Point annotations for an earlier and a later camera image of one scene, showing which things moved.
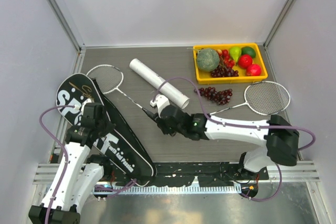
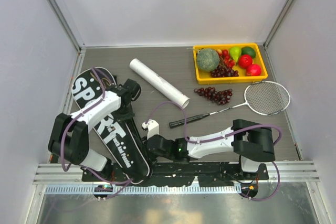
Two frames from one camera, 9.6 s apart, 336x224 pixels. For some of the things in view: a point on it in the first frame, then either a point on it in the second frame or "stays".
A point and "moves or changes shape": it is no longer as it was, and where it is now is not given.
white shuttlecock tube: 153,78 stays
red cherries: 224,55 stays
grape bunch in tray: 223,71 stays
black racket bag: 120,146 moves or changes shape
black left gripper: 109,126 → 128,115
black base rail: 187,174 stays
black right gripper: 161,124 → 151,155
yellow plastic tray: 204,77 stays
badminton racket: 266,98 stays
